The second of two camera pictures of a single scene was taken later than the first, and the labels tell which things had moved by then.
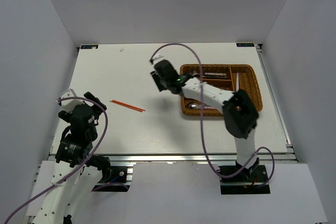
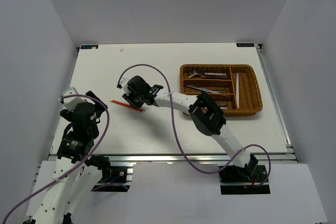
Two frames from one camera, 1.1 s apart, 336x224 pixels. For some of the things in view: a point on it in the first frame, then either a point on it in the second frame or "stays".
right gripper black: (156, 79) -> (129, 99)
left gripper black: (95, 99) stays
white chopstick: (237, 82) stays
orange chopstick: (129, 105) stays
